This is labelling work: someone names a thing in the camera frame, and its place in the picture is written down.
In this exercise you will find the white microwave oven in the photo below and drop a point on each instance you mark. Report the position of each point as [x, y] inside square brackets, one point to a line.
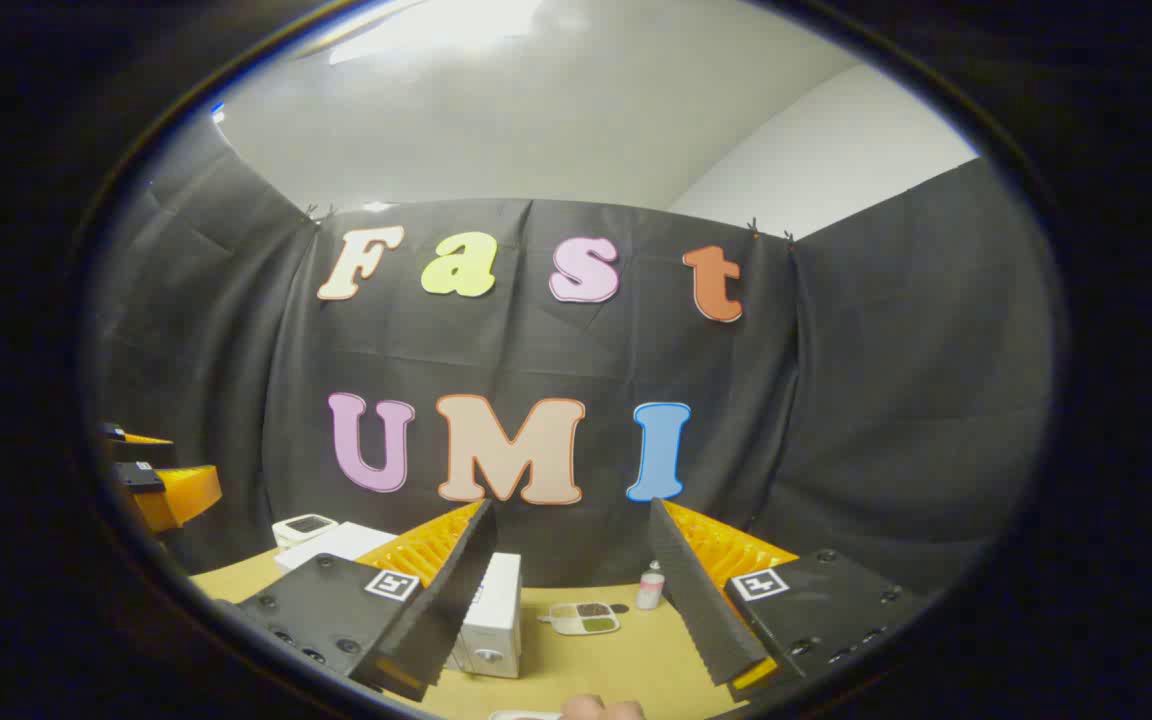
[496, 610]

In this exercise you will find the small pink-label bottle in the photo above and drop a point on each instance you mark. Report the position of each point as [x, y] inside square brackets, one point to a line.
[650, 592]

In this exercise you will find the small white kitchen scale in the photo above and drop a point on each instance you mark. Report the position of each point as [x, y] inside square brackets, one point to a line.
[304, 525]

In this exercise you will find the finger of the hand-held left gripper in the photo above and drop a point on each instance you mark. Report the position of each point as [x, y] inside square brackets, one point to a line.
[181, 495]
[141, 437]

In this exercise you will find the white divided spice dish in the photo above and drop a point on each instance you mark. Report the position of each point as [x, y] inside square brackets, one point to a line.
[564, 628]

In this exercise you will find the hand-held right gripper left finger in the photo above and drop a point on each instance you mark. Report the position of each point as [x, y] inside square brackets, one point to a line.
[446, 610]

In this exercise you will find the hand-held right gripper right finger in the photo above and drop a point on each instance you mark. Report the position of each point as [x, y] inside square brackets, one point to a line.
[701, 610]

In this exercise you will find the white rectangular plate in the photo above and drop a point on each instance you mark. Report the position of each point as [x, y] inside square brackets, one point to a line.
[526, 715]

